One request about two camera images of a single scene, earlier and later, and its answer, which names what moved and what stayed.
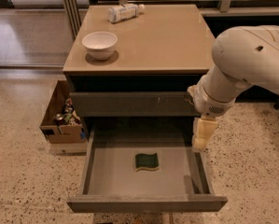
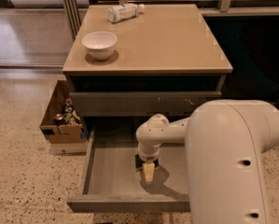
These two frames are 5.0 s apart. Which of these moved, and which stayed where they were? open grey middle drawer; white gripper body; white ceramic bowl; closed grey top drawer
Moved: white gripper body
Stayed: open grey middle drawer; closed grey top drawer; white ceramic bowl
